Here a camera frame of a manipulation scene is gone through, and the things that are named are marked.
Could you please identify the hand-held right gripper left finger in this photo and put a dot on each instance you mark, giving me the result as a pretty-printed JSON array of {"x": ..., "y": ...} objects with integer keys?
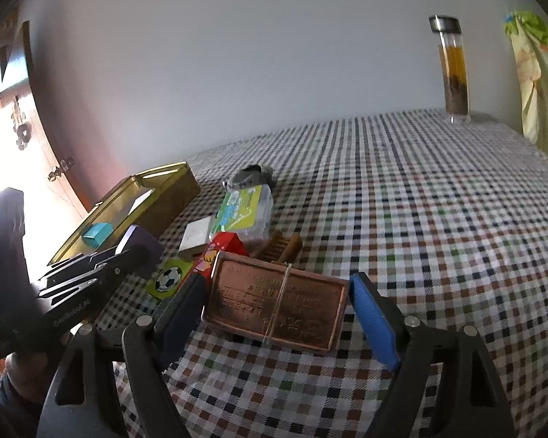
[{"x": 182, "y": 311}]

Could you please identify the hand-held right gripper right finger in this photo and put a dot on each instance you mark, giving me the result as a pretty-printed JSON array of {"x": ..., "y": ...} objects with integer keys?
[{"x": 374, "y": 324}]

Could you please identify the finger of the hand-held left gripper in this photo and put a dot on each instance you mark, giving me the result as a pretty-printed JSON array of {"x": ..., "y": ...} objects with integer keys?
[
  {"x": 93, "y": 258},
  {"x": 102, "y": 278}
]

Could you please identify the purple small box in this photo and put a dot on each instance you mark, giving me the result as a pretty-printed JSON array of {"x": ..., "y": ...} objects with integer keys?
[{"x": 144, "y": 242}]

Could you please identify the white small box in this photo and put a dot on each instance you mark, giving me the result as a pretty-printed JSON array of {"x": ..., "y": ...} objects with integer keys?
[{"x": 195, "y": 236}]

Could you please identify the red toy building block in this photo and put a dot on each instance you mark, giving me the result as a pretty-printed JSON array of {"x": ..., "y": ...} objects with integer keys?
[{"x": 228, "y": 244}]

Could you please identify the gold metal tin box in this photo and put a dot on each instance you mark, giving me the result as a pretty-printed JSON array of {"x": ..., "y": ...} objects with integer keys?
[{"x": 164, "y": 191}]

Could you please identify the person's left hand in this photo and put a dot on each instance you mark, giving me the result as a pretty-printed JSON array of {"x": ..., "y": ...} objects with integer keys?
[{"x": 20, "y": 367}]

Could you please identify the teal small box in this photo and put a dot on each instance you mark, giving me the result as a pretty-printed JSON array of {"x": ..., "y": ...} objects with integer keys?
[{"x": 98, "y": 231}]

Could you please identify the soccer ball print card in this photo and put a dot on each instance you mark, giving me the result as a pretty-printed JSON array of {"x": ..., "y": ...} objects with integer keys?
[{"x": 169, "y": 278}]

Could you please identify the wooden door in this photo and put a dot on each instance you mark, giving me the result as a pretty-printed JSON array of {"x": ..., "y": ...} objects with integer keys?
[{"x": 36, "y": 155}]

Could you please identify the checked tablecloth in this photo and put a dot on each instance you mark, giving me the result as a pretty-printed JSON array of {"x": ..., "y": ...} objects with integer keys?
[{"x": 415, "y": 219}]

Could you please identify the clear plastic box green label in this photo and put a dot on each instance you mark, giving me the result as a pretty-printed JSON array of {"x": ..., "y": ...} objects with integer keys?
[{"x": 239, "y": 210}]

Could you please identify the wooden comb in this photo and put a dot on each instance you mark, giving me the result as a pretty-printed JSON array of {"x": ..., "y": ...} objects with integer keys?
[{"x": 281, "y": 248}]

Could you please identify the hanging door ornament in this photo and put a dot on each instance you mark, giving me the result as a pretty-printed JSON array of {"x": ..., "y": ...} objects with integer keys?
[{"x": 20, "y": 130}]

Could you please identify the dark grey pouch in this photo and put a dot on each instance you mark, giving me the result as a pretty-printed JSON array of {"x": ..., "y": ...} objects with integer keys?
[{"x": 251, "y": 174}]

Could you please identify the glass tea bottle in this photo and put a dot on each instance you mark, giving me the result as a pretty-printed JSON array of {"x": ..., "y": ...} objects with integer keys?
[{"x": 455, "y": 77}]

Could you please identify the printed yellow green curtain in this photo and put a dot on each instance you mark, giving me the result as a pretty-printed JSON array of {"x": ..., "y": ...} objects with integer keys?
[{"x": 536, "y": 82}]

